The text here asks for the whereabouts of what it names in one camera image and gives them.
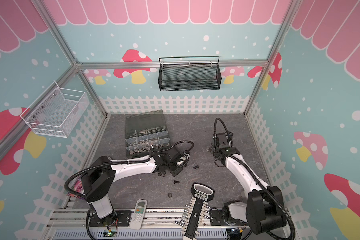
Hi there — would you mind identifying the white remote control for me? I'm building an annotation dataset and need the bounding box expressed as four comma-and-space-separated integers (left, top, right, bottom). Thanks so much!
129, 200, 148, 230

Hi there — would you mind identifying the black socket wrench rack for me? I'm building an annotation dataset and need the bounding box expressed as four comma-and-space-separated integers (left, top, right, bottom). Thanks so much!
175, 183, 215, 240

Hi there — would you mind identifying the grey plastic organizer box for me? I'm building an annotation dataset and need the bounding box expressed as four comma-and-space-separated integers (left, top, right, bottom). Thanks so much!
125, 110, 171, 159

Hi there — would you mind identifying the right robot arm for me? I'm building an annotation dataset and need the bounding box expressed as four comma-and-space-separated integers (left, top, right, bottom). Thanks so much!
212, 118, 296, 240

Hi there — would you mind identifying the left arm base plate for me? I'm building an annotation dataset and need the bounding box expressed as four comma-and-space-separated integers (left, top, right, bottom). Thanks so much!
89, 210, 132, 227

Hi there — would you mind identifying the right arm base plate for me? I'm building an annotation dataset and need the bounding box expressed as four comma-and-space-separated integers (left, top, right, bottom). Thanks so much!
209, 208, 246, 226

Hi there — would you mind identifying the white wire wall basket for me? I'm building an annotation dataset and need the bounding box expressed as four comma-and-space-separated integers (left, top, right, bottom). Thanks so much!
20, 82, 90, 138

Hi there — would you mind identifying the black mesh wall basket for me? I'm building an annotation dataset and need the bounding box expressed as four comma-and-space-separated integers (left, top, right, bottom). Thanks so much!
158, 56, 222, 92

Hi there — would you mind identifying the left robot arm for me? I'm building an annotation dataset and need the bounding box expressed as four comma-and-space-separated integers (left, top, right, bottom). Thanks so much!
64, 140, 194, 219

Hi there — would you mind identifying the purple snack packet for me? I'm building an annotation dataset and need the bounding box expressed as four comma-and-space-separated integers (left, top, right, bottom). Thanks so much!
68, 179, 85, 199

